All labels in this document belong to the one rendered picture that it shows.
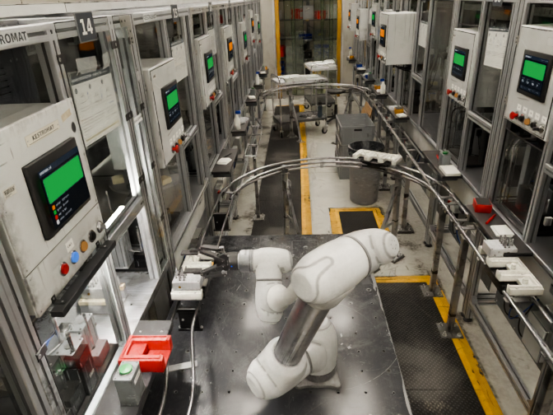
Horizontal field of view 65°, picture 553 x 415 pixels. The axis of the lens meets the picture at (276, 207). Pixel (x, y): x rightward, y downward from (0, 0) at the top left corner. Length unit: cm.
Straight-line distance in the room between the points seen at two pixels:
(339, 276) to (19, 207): 79
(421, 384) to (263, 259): 147
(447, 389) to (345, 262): 181
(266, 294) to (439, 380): 150
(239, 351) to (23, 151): 123
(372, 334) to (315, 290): 100
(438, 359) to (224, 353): 148
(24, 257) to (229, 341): 111
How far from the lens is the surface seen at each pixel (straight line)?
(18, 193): 117
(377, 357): 197
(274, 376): 158
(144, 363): 164
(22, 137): 120
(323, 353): 171
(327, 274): 110
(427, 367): 292
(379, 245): 120
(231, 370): 192
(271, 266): 167
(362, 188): 464
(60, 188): 128
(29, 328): 125
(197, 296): 202
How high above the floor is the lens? 207
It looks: 26 degrees down
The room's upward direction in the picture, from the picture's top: 3 degrees counter-clockwise
